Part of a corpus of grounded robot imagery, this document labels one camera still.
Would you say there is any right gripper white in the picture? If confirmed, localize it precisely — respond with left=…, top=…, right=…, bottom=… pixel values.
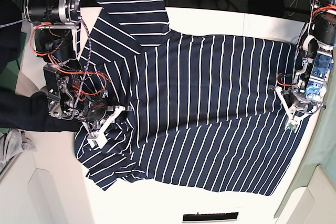
left=82, top=105, right=132, bottom=140

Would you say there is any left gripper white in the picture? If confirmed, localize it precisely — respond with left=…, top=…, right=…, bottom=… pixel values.
left=269, top=85, right=323, bottom=124

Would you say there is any navy white striped t-shirt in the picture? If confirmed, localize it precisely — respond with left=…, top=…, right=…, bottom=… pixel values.
left=74, top=0, right=307, bottom=196

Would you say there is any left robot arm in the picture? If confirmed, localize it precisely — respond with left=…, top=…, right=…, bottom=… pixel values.
left=269, top=0, right=335, bottom=131

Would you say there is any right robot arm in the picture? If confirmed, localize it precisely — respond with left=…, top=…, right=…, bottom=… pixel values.
left=18, top=0, right=129, bottom=142

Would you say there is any grey cloth at left edge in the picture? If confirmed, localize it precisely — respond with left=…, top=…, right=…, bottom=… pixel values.
left=0, top=129, right=37, bottom=171

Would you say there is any black garment on table edge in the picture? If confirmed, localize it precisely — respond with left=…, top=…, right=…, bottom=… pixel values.
left=1, top=0, right=80, bottom=132

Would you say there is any green board at left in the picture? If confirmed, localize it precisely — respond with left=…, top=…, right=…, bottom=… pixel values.
left=1, top=32, right=27, bottom=91

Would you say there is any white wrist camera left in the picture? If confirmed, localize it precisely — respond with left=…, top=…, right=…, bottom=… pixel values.
left=285, top=120, right=300, bottom=133

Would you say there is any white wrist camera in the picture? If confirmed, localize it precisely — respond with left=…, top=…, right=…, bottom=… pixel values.
left=285, top=120, right=300, bottom=133
left=87, top=133, right=107, bottom=148

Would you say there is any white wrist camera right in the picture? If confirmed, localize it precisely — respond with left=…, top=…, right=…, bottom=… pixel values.
left=87, top=133, right=107, bottom=148

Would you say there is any white slotted vent frame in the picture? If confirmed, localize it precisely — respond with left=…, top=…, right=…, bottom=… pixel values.
left=181, top=210, right=241, bottom=223

